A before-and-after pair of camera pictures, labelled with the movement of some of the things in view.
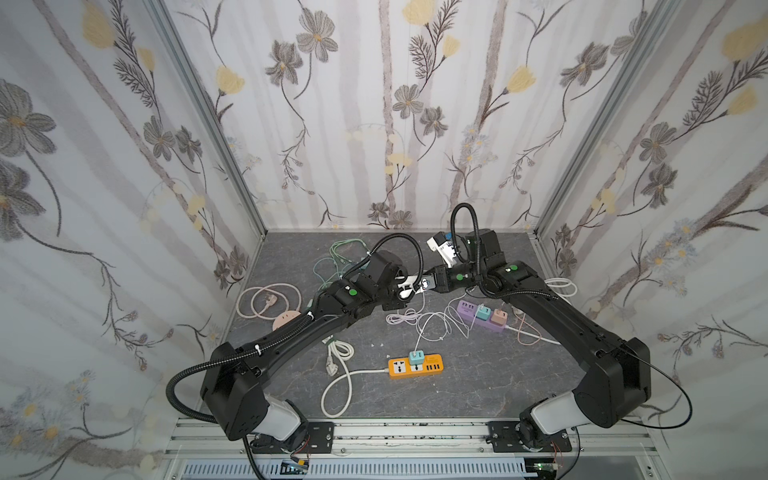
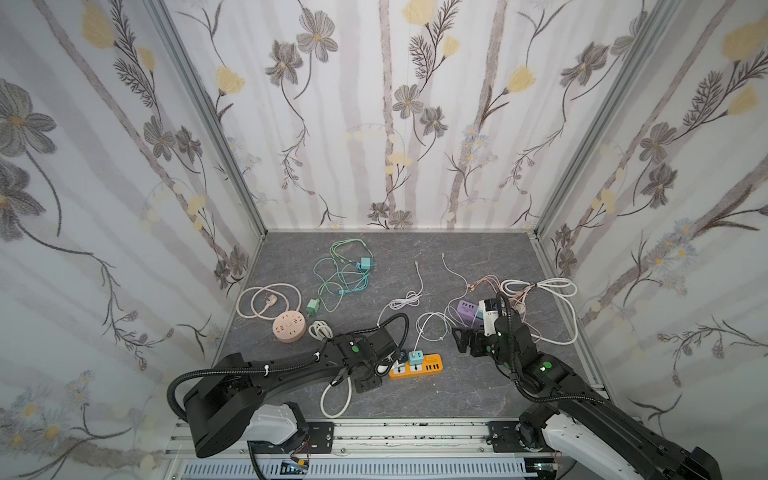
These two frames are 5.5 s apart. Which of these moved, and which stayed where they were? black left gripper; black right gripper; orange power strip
Moved: black right gripper; black left gripper
Stayed: orange power strip
